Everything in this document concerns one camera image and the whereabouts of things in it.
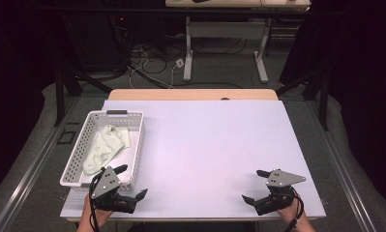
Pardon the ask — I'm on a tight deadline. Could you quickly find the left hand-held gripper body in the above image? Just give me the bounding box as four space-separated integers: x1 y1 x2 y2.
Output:
89 166 138 215

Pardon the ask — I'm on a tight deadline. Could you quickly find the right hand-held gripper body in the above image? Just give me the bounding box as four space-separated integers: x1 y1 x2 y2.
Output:
254 168 308 217

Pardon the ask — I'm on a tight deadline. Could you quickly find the white perforated plastic basket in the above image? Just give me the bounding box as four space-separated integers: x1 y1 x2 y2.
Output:
59 109 145 191

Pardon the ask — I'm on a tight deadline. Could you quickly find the pale green sock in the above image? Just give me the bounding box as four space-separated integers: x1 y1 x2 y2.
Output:
82 124 132 176

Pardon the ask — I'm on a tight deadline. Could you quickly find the person's left hand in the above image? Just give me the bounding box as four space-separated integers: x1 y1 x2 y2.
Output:
83 192 115 224

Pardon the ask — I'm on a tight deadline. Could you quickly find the person's right hand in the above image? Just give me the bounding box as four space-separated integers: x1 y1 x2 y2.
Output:
275 200 307 224

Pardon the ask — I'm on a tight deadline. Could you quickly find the white table cover board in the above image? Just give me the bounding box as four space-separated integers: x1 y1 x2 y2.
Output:
59 99 327 222

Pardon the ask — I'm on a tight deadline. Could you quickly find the black metal stand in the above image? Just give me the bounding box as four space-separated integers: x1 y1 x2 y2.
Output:
51 13 114 128
275 64 331 131

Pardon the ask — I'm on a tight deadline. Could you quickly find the light wooden table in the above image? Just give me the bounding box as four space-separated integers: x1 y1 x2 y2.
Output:
107 88 280 102

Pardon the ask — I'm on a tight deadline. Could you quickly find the black curtain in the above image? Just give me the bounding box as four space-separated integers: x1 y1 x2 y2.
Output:
0 0 66 202
279 0 386 204

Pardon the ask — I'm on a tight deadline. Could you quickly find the dark device with red light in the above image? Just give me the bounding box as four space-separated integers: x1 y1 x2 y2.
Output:
111 14 131 32

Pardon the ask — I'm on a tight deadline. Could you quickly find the white desk with metal legs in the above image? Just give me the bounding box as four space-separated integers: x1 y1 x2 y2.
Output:
164 0 312 84

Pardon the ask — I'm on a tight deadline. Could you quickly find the black horizontal bar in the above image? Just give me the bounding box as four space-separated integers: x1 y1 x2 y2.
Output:
35 5 349 17

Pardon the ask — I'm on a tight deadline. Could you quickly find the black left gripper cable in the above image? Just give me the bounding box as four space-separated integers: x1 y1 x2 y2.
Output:
88 167 106 232

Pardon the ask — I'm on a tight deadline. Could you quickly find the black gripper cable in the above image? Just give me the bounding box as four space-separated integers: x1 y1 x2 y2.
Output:
88 167 106 232
283 188 306 232

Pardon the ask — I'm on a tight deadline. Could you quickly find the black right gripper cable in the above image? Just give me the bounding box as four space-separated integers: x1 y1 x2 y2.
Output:
283 188 306 232

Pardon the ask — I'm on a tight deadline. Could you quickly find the black square floor frame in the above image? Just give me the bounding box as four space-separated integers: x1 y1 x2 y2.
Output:
56 129 77 145

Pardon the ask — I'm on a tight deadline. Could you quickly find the grey metal floor rail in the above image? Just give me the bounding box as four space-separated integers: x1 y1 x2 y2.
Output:
0 96 80 232
306 100 378 232

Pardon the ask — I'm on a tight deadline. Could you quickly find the white floor cable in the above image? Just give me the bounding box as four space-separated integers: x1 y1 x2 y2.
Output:
128 47 182 90

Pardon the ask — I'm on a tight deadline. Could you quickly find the tangle of black floor cables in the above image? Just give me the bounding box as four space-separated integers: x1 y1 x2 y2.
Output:
109 15 250 91

